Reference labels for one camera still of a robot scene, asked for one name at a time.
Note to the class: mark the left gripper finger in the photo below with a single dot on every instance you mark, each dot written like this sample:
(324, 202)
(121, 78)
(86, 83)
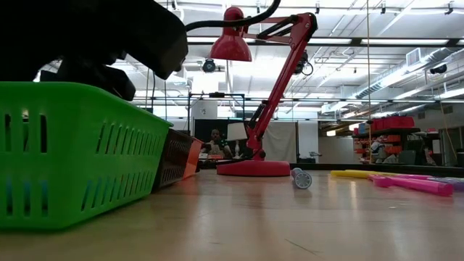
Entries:
(101, 72)

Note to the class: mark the green plastic basket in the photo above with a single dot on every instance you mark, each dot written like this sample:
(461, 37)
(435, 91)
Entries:
(54, 108)

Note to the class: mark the thick blue marker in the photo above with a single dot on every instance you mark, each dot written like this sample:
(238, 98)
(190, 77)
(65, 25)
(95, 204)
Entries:
(26, 197)
(302, 180)

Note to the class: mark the red desk lamp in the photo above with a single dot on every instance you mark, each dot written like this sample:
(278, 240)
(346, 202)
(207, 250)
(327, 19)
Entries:
(253, 168)

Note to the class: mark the yellow marker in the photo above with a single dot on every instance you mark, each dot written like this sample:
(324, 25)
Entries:
(384, 172)
(344, 174)

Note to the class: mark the purple marker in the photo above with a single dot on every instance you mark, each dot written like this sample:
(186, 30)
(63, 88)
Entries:
(458, 185)

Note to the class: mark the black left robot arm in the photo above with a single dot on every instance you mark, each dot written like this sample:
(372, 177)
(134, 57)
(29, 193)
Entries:
(21, 36)

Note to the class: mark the black background stand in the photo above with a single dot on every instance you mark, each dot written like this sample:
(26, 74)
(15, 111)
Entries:
(216, 95)

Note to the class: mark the black partition panel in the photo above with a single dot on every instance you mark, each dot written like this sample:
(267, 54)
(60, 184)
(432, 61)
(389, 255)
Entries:
(198, 127)

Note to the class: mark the black plastic basket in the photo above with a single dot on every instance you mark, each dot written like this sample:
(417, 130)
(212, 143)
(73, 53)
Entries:
(174, 156)

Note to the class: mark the orange plastic basket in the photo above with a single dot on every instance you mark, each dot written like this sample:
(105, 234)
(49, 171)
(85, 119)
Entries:
(194, 159)

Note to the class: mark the white shade table lamp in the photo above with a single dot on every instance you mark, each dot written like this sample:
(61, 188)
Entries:
(236, 131)

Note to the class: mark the grey curtain panel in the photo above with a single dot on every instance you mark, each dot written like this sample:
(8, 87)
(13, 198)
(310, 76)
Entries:
(281, 141)

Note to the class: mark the black overhead crossbar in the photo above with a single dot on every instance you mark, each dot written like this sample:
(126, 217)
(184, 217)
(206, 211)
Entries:
(357, 41)

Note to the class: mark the red storage bins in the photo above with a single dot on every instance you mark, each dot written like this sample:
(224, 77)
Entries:
(395, 123)

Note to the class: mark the metal shelf rack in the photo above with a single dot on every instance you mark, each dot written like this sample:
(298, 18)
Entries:
(398, 129)

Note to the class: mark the black overhead camera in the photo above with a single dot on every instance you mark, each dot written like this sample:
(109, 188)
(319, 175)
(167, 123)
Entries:
(209, 66)

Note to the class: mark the silver air duct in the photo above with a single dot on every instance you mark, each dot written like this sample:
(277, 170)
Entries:
(391, 81)

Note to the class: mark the white wall vent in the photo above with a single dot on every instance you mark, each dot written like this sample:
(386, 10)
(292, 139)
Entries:
(413, 57)

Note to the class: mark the black dome camera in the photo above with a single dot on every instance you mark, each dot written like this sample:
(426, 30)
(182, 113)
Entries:
(439, 69)

